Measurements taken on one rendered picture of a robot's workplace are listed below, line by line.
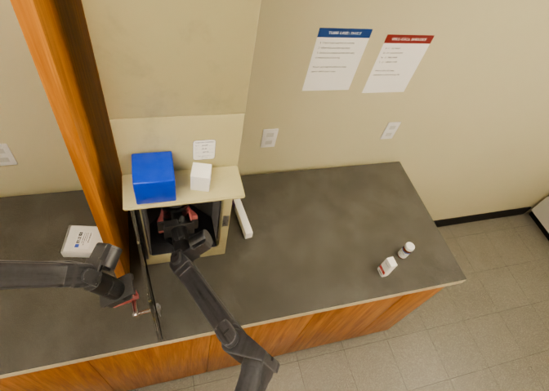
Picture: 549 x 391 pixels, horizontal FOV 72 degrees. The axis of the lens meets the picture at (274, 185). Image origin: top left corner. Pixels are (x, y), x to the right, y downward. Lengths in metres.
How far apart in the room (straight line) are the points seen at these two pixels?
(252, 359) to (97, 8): 0.76
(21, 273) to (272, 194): 1.14
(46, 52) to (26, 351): 1.07
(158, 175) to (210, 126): 0.18
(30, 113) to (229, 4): 0.95
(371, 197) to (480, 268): 1.59
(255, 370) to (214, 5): 0.75
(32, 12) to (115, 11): 0.15
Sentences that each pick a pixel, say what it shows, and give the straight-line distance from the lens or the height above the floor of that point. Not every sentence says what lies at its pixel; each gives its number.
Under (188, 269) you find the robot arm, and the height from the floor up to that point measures 1.28.
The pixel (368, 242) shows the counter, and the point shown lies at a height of 0.94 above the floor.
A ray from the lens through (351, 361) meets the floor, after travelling 2.58.
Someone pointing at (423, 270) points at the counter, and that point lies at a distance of 1.83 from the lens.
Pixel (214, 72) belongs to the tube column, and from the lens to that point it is 0.88.
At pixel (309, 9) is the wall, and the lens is 1.37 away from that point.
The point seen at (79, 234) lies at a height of 0.98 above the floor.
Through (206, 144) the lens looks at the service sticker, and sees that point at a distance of 1.03.
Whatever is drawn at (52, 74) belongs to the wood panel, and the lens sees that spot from 0.77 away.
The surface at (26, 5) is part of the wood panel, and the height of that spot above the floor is 2.02.
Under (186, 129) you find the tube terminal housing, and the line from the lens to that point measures 0.98.
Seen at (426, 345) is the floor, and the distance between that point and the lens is 2.82.
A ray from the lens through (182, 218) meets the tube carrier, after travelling 1.38.
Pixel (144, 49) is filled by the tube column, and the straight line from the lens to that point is 0.83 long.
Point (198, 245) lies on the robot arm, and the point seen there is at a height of 1.26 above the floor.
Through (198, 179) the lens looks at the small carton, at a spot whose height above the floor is 1.56.
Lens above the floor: 2.36
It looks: 51 degrees down
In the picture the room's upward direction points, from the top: 16 degrees clockwise
